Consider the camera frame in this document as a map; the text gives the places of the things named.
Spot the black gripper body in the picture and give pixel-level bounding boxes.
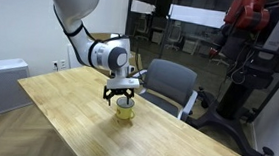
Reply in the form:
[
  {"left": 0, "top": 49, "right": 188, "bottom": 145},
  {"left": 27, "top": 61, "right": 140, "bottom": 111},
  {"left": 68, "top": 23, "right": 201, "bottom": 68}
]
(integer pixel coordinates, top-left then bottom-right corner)
[{"left": 102, "top": 84, "right": 136, "bottom": 102}]

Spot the yellow enamel mug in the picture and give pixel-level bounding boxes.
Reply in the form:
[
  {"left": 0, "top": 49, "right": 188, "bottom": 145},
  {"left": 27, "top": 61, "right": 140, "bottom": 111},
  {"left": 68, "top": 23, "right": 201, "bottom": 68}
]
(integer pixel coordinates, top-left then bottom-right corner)
[{"left": 114, "top": 95, "right": 137, "bottom": 122}]

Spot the grey office chair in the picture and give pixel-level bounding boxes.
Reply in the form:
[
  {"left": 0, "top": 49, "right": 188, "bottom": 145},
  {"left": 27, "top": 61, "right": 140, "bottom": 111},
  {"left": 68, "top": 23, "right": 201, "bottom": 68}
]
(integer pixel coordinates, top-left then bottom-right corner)
[{"left": 129, "top": 57, "right": 202, "bottom": 123}]

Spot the white background office chair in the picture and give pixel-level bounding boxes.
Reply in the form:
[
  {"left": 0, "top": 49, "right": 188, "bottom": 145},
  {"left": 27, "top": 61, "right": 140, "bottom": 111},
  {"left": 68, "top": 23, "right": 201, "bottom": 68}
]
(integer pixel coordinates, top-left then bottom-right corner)
[{"left": 164, "top": 23, "right": 185, "bottom": 53}]

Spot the white paper sheet on glass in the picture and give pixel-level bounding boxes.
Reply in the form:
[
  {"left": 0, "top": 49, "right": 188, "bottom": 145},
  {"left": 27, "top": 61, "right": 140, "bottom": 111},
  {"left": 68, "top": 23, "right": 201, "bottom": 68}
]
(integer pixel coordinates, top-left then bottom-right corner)
[
  {"left": 130, "top": 0, "right": 158, "bottom": 16},
  {"left": 167, "top": 3, "right": 227, "bottom": 30}
]

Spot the white grey low cabinet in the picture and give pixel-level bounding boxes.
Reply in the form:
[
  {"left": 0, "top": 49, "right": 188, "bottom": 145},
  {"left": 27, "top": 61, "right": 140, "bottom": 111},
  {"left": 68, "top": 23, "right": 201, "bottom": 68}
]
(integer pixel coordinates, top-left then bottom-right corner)
[{"left": 0, "top": 56, "right": 37, "bottom": 118}]

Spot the red and black Baxter robot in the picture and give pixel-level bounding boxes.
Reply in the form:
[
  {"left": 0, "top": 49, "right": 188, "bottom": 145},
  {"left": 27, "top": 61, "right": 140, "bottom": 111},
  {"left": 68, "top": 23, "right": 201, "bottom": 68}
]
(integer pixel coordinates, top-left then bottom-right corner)
[{"left": 206, "top": 0, "right": 279, "bottom": 92}]

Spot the white wall power outlet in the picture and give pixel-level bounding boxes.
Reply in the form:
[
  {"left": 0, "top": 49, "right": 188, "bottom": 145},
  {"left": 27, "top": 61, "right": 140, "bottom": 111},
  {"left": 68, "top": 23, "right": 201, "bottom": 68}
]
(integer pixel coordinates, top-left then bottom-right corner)
[{"left": 51, "top": 58, "right": 68, "bottom": 72}]

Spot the black wheeled robot pedestal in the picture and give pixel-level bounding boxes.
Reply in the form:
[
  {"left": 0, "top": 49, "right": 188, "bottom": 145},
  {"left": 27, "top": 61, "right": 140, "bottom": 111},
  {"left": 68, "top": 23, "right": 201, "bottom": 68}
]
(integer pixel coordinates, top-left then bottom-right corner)
[{"left": 184, "top": 66, "right": 279, "bottom": 156}]

